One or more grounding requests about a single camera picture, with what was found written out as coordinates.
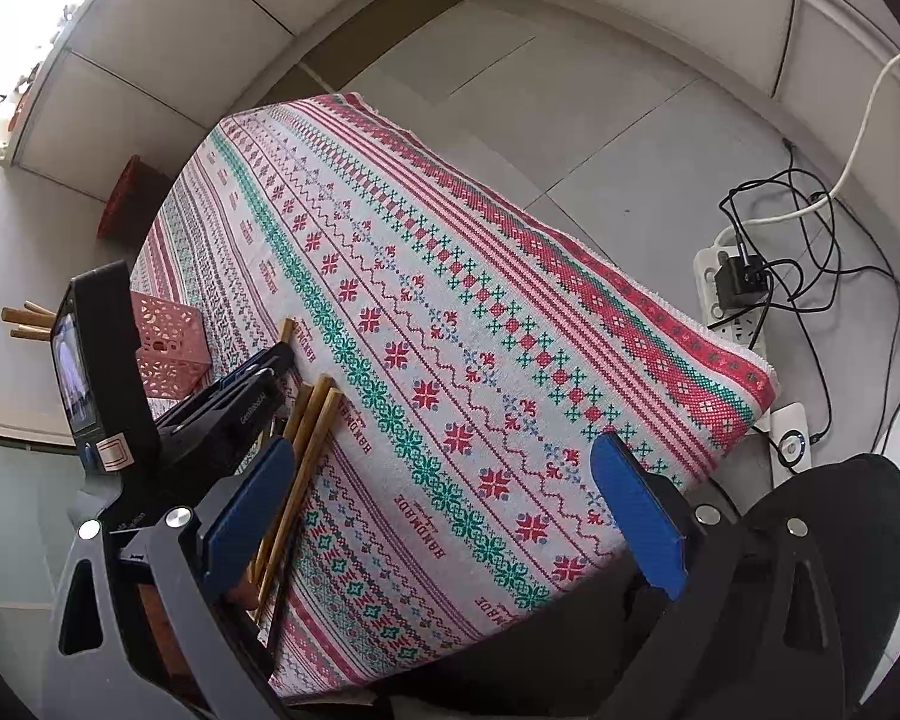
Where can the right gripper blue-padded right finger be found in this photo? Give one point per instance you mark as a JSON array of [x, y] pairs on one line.
[[648, 510]]

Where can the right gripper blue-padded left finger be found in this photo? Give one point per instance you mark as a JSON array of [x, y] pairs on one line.
[[236, 514]]

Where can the white kitchen cabinets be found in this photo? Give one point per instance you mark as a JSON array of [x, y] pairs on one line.
[[144, 77]]

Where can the pink perforated plastic basket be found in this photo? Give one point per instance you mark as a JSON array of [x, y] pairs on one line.
[[174, 356]]

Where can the white device on floor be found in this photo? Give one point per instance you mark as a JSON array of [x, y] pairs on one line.
[[789, 449]]

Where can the person's dark trouser leg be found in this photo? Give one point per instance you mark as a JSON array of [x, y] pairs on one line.
[[785, 614]]

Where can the white power strip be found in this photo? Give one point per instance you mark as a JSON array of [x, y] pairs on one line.
[[744, 327]]

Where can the dark bin with red liner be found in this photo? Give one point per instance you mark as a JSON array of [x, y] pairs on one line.
[[133, 204]]

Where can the patterned red green tablecloth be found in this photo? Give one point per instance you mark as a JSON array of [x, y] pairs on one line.
[[479, 351]]

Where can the black power adapter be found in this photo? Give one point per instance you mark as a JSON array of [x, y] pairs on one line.
[[742, 282]]

